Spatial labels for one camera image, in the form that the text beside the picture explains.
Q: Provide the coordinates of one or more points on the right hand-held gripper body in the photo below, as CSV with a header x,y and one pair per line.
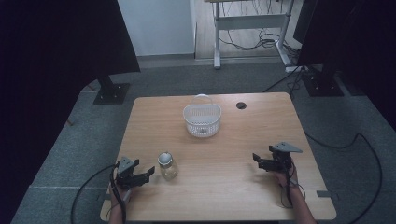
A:
x,y
281,160

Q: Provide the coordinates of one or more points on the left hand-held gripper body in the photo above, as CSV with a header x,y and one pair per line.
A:
x,y
126,179

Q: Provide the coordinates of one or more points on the glass jar with silver lid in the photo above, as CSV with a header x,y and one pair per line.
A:
x,y
168,169

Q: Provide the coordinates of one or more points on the white plastic basket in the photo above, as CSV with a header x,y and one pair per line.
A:
x,y
202,123

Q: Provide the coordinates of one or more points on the person's left hand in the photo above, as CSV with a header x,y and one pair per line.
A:
x,y
120,197

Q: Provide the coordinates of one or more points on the person's right hand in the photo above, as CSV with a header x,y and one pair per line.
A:
x,y
285,179

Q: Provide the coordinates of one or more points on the grey tape strip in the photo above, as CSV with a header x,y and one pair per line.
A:
x,y
323,193

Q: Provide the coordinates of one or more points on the black stand base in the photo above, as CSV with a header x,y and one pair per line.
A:
x,y
111,91
322,84

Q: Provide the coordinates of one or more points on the black curtain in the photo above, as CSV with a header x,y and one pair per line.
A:
x,y
351,40
56,46

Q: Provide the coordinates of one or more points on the white desk frame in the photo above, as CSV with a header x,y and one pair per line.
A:
x,y
249,21

